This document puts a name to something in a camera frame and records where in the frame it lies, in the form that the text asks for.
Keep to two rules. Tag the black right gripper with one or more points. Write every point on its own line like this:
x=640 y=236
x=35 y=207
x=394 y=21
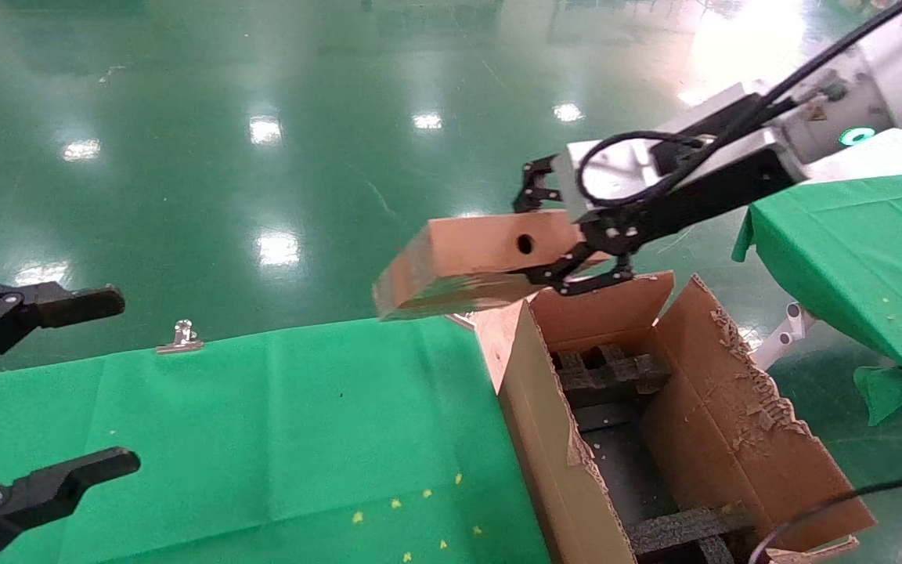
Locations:
x=694 y=204

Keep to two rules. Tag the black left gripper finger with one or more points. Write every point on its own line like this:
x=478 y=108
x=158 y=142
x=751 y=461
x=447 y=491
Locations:
x=67 y=305
x=44 y=489

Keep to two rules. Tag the small brown cardboard box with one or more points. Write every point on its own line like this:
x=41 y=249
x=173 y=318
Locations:
x=467 y=251

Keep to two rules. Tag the black foam carton liner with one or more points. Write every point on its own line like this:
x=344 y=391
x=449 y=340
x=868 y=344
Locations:
x=631 y=470

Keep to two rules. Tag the large open brown carton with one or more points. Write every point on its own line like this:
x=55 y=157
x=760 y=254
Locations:
x=733 y=439

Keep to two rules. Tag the silver binder clip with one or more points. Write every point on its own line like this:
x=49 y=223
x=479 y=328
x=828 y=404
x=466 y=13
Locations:
x=463 y=320
x=179 y=345

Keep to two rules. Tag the black foam insert block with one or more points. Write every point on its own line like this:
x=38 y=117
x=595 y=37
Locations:
x=678 y=534
x=615 y=376

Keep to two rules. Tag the large green table cloth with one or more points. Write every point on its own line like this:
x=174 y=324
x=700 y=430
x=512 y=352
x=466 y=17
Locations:
x=224 y=431

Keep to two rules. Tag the white table leg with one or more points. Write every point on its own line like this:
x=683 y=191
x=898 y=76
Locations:
x=788 y=333

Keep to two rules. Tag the green cloth with hanging corner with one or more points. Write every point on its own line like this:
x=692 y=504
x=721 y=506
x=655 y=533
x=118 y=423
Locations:
x=850 y=251

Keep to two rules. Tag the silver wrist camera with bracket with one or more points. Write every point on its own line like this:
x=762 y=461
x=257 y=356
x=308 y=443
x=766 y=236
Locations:
x=631 y=166

